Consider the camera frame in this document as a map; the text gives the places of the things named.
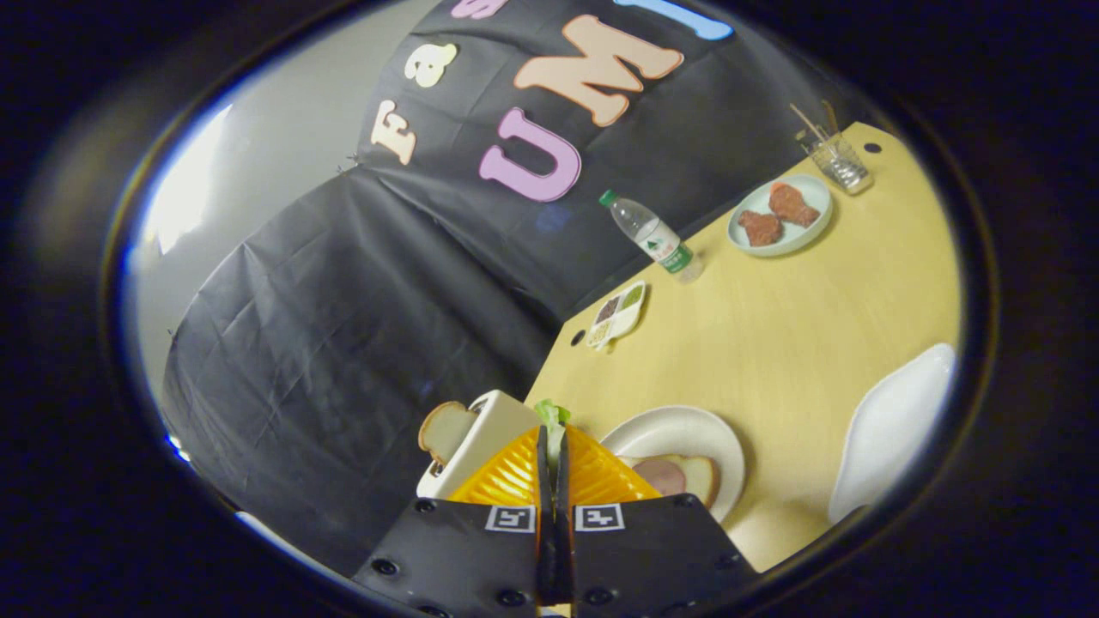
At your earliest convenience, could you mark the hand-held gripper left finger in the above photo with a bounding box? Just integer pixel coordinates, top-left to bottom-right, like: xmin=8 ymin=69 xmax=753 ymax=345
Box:
xmin=352 ymin=427 xmax=559 ymax=618

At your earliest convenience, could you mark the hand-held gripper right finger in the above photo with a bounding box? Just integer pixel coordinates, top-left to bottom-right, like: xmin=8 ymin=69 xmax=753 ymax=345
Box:
xmin=556 ymin=425 xmax=761 ymax=618

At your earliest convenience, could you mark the toasted white bread slice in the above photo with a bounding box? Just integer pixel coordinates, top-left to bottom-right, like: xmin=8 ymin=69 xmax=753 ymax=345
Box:
xmin=418 ymin=401 xmax=479 ymax=466

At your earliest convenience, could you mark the green lettuce leaf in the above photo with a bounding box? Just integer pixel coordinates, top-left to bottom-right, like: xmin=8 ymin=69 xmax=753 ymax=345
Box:
xmin=534 ymin=398 xmax=572 ymax=469

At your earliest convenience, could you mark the pink ham slice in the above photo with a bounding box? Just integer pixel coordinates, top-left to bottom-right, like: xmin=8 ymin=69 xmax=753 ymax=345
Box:
xmin=633 ymin=457 xmax=688 ymax=497

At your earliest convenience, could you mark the bread slice under ham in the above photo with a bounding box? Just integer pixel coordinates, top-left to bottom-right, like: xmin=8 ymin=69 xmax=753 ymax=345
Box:
xmin=631 ymin=453 xmax=720 ymax=509

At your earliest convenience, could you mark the white toaster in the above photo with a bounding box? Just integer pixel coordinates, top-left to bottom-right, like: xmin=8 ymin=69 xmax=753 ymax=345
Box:
xmin=416 ymin=390 xmax=543 ymax=500

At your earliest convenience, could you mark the white round plate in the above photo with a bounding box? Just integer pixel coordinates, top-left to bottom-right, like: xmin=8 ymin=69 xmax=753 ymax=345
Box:
xmin=598 ymin=405 xmax=746 ymax=524

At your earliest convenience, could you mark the white divided seasoning tray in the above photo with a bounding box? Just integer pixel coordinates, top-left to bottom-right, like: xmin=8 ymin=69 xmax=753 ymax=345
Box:
xmin=585 ymin=281 xmax=648 ymax=353

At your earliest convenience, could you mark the black backdrop cloth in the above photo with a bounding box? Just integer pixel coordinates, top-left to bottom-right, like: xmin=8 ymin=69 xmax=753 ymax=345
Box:
xmin=159 ymin=0 xmax=868 ymax=578

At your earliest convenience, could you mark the white square plate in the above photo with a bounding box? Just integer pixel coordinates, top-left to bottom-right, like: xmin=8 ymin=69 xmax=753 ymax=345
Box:
xmin=828 ymin=343 xmax=957 ymax=525

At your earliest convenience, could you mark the clear plastic water bottle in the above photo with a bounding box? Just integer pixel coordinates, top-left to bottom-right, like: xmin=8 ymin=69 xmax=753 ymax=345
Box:
xmin=598 ymin=190 xmax=705 ymax=285

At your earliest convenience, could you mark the brown meat patty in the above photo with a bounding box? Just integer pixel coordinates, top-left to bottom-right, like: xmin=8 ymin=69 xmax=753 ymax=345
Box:
xmin=738 ymin=210 xmax=784 ymax=248
xmin=768 ymin=181 xmax=821 ymax=228

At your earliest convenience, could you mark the pale green round plate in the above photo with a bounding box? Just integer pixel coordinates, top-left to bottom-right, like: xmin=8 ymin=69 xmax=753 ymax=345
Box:
xmin=727 ymin=174 xmax=834 ymax=258

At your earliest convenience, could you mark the clear glass utensil holder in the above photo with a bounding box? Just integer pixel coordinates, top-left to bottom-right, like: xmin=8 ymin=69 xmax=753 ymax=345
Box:
xmin=807 ymin=133 xmax=874 ymax=197

